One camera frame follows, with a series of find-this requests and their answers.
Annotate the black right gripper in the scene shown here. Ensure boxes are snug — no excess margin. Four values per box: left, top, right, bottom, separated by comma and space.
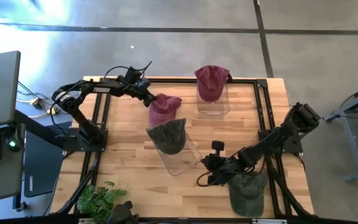
200, 154, 241, 186

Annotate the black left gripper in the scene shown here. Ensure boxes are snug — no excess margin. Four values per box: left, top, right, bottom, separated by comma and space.
121, 77, 157, 108

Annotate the maroon baseball cap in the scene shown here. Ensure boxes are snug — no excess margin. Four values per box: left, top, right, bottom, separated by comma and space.
148, 93, 183, 127
193, 65, 231, 103

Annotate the clear plastic bin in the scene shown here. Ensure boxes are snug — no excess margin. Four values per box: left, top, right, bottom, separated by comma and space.
196, 77, 231, 121
146, 119, 203, 177

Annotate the dark green baseball cap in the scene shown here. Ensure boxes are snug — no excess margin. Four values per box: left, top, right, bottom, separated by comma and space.
227, 172, 269, 218
145, 117, 187, 156

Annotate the black rounded object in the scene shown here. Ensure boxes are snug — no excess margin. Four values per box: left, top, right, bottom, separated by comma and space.
106, 200, 140, 224

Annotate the green potted plant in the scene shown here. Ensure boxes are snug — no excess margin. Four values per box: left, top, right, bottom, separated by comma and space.
76, 180, 129, 224

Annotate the black support bar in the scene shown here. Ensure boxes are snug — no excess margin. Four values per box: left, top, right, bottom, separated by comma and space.
13, 109, 74, 149

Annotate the black laptop on floor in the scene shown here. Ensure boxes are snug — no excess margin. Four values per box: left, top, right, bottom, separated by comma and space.
23, 121, 73, 198

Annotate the black computer mouse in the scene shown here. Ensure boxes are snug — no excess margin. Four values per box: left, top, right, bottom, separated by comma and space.
4, 128, 24, 152

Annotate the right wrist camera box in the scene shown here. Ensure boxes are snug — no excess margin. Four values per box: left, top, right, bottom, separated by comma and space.
211, 140, 226, 156

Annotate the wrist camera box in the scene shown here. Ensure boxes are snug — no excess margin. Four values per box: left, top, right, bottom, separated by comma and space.
211, 140, 226, 156
124, 65, 143, 83

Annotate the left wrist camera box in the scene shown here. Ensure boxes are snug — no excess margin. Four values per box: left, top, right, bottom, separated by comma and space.
124, 65, 143, 83

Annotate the black aluminium table frame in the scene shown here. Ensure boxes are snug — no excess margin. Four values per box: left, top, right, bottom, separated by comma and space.
54, 77, 315, 224

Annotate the grey metal table frame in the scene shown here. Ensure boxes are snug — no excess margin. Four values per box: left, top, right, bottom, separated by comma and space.
323, 79, 358, 183

